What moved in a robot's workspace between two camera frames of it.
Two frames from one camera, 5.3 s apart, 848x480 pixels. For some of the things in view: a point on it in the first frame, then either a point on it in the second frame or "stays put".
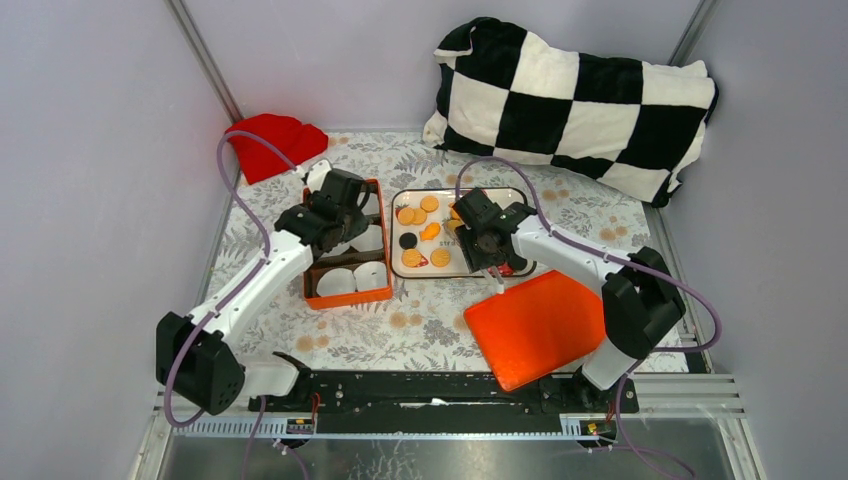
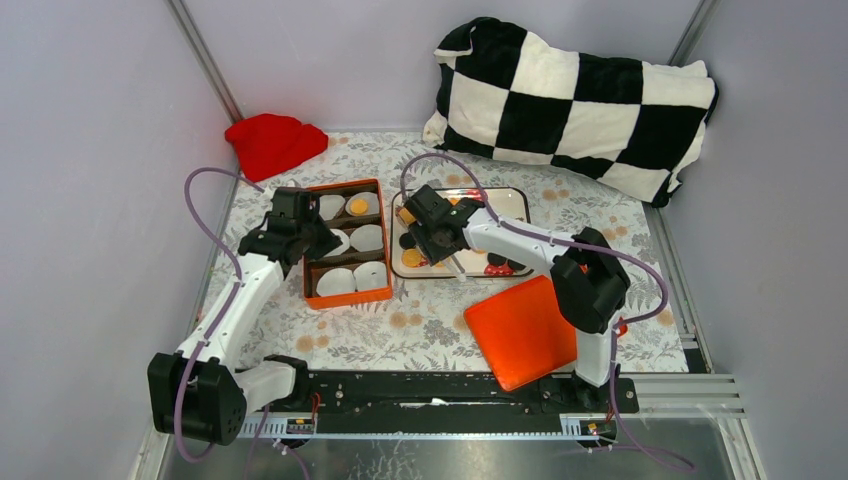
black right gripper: [473, 259] to [431, 253]
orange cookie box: [359, 271] stays put
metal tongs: [496, 277] to [462, 275]
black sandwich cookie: [408, 240] stays put
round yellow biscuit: [406, 216] stays put
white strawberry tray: [423, 241] stays put
